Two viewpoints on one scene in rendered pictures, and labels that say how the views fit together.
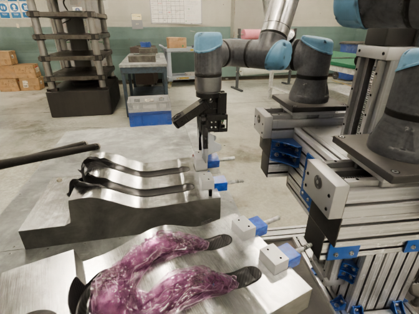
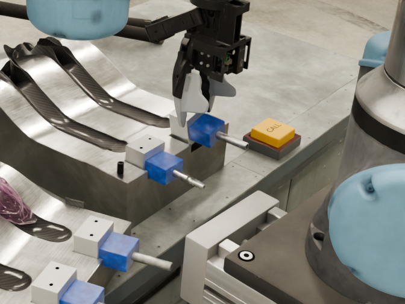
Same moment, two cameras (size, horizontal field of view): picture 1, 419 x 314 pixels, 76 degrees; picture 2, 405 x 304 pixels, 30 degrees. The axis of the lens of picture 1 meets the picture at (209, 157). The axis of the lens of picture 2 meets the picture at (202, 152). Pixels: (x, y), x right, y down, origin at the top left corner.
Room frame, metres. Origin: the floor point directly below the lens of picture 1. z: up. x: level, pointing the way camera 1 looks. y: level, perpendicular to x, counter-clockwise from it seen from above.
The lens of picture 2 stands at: (0.02, -0.75, 1.49)
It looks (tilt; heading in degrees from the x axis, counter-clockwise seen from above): 31 degrees down; 45
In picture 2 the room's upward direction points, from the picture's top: 6 degrees clockwise
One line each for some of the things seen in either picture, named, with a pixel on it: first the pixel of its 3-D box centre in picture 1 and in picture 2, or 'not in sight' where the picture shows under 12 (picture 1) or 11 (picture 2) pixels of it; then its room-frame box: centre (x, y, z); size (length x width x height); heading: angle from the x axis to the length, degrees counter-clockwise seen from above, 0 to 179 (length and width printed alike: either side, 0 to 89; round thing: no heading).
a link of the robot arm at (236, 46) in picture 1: (234, 53); not in sight; (0.84, -0.07, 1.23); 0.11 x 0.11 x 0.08; 52
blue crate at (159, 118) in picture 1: (150, 114); not in sight; (3.87, 0.88, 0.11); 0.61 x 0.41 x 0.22; 101
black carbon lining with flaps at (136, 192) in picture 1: (131, 175); (70, 88); (0.67, 0.22, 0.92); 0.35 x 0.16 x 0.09; 101
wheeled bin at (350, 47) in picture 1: (350, 61); not in sight; (7.41, -3.69, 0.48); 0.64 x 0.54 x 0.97; 17
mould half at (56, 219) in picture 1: (128, 188); (67, 110); (0.68, 0.24, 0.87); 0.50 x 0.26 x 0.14; 101
